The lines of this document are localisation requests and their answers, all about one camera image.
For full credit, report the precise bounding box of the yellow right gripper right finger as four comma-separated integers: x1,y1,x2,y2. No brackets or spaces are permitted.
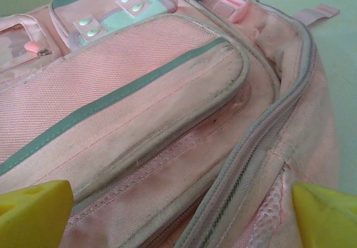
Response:
291,181,357,248

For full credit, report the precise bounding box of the pink school backpack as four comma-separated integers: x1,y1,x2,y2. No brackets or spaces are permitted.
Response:
0,0,341,248

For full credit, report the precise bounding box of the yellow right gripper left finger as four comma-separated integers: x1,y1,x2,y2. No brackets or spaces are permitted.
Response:
0,179,75,248

